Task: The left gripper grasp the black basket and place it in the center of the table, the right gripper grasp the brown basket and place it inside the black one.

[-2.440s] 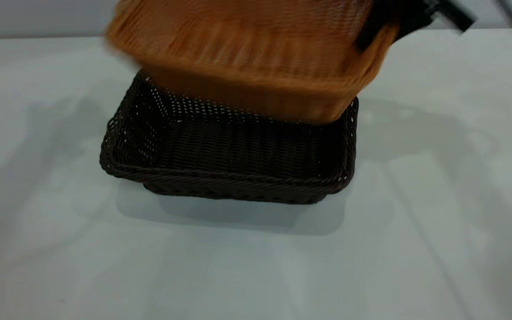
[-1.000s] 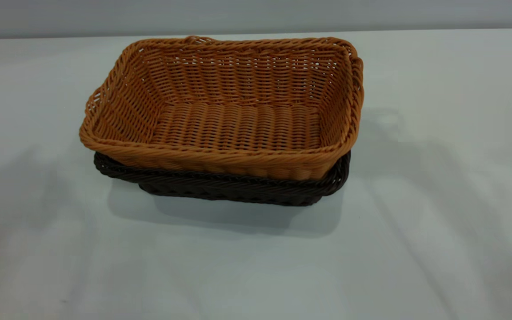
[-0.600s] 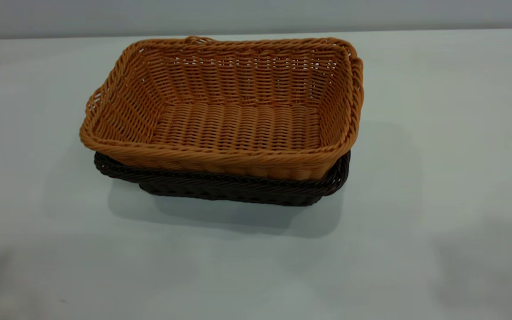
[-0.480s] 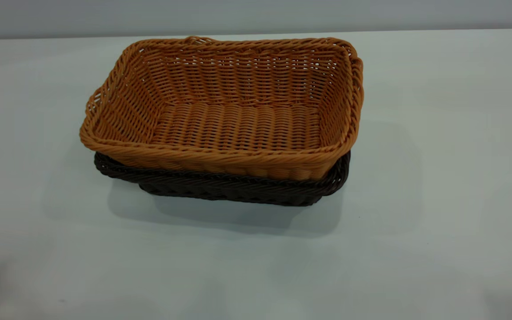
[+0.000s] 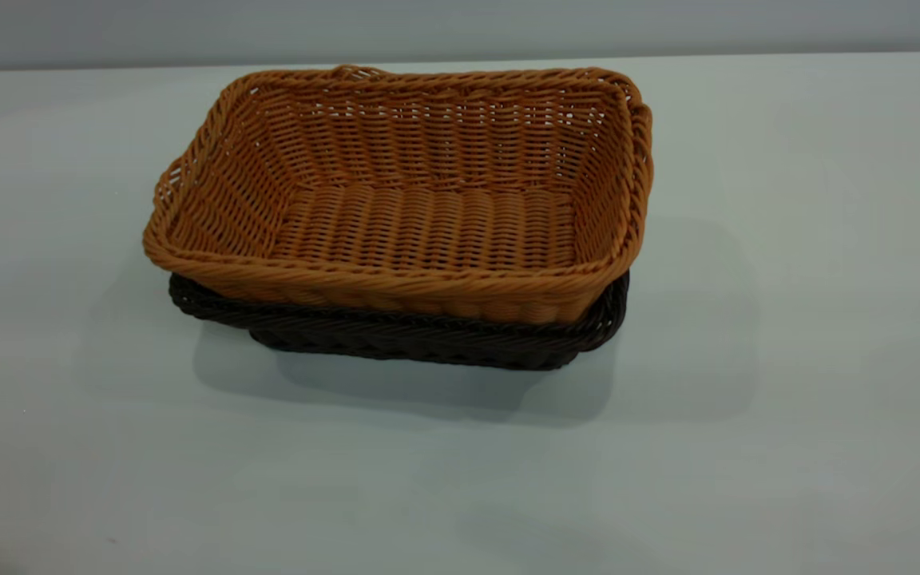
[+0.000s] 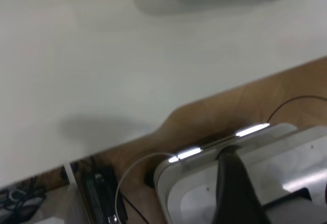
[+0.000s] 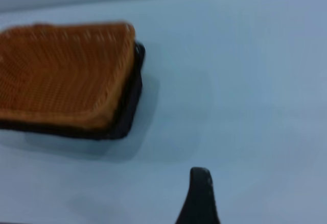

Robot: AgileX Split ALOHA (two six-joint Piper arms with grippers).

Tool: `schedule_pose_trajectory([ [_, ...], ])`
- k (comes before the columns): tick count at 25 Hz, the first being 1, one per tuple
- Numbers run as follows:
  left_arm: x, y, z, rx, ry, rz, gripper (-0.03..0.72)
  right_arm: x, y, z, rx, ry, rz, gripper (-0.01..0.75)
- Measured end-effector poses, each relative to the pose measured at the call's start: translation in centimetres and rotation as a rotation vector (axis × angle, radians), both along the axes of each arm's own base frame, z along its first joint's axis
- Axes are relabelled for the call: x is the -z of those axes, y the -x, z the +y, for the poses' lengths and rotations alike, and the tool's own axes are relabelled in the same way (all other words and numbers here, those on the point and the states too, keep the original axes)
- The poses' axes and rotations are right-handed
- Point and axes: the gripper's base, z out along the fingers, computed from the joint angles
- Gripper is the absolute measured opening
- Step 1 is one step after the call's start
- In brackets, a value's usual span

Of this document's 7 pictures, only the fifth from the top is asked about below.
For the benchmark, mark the black woven wicker basket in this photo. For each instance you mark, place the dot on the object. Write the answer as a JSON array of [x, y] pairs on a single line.
[[428, 341]]

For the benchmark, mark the orange woven wicker basket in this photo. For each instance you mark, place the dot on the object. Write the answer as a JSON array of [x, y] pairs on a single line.
[[428, 231]]

